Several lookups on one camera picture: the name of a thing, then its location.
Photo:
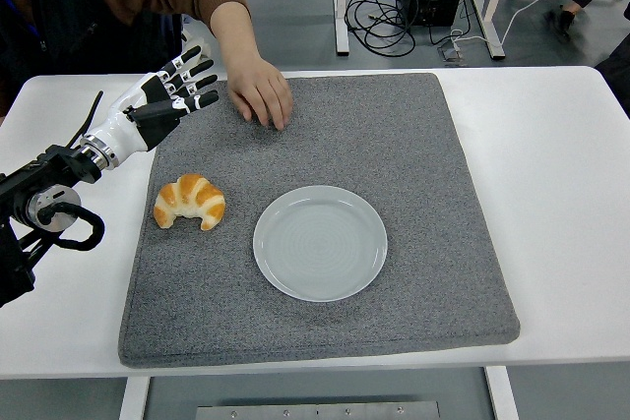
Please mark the person's hand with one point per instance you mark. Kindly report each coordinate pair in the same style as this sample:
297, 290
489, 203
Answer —
261, 90

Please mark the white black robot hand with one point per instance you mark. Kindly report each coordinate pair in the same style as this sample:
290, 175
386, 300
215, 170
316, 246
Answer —
123, 122

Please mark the golden croissant bread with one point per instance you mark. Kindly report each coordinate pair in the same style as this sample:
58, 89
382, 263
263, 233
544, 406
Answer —
197, 194

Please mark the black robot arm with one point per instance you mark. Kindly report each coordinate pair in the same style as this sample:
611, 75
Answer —
49, 164

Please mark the pale grey round plate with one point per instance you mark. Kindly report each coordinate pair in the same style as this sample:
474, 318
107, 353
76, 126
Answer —
320, 243

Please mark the grey metal plate with screws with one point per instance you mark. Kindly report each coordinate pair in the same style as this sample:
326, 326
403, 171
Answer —
270, 412

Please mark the white chair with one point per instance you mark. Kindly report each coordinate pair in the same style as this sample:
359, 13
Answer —
194, 41

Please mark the white desk leg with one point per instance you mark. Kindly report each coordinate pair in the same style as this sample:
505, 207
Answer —
492, 41
341, 21

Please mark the person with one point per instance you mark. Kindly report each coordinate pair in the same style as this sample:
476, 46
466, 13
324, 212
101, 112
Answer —
59, 21

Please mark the grey felt mat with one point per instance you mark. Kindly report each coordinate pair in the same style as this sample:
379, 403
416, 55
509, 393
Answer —
394, 144

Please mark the grey floor socket box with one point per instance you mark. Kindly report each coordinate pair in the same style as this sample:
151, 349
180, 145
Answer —
453, 56

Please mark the white table leg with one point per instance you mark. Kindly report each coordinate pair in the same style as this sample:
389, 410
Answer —
502, 395
134, 398

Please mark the dark cloth-covered object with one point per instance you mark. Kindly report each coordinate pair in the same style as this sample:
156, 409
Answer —
615, 80

